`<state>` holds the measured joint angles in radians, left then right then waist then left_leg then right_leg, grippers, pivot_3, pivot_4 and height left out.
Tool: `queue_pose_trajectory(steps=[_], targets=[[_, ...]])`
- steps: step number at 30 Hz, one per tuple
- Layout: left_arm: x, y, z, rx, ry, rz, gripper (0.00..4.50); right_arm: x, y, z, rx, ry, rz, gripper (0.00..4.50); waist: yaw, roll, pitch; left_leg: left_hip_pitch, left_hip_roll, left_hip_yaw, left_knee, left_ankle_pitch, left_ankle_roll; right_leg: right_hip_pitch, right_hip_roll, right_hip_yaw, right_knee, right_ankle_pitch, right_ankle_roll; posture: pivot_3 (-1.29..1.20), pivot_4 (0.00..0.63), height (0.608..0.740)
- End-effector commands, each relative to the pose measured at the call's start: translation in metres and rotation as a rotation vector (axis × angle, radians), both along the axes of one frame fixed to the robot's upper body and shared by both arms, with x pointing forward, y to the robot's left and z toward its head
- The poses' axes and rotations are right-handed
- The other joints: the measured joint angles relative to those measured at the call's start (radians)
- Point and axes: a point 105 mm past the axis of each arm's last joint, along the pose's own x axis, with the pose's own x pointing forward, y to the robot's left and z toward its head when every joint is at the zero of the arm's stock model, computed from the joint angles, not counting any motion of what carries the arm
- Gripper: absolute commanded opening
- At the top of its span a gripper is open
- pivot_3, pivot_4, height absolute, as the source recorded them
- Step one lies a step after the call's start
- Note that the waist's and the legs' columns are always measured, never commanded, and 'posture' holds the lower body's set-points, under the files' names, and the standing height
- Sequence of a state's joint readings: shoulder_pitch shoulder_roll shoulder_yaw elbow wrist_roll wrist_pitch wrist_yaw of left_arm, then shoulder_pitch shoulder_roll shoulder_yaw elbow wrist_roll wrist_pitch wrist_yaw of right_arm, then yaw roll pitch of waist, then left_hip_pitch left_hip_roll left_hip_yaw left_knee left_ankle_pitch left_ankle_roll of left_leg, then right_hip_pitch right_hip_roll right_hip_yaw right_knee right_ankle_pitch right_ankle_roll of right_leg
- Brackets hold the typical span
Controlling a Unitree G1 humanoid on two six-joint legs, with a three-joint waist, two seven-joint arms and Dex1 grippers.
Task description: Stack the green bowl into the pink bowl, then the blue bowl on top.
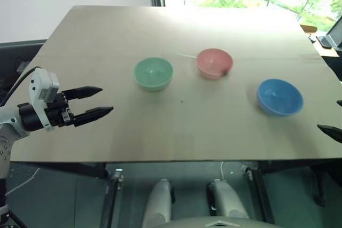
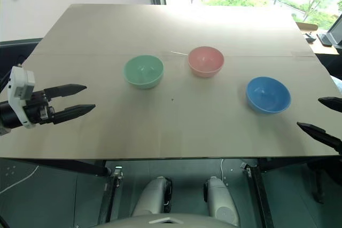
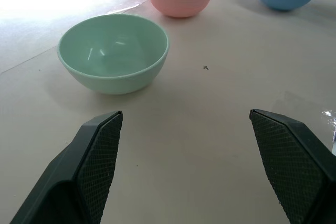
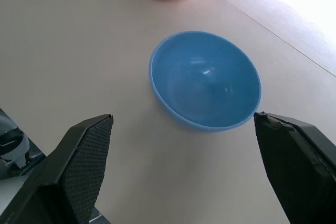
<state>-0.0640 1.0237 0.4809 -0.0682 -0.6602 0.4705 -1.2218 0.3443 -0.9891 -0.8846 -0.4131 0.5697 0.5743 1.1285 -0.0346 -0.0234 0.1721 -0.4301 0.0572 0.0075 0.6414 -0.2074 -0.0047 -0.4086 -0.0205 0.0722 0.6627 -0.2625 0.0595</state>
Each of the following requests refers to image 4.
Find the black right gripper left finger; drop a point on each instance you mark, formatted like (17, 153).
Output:
(78, 166)

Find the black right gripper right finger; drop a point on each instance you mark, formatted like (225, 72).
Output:
(296, 166)

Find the silver robot body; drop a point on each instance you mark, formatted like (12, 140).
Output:
(11, 148)

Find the blue plastic bowl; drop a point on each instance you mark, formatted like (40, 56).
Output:
(207, 85)

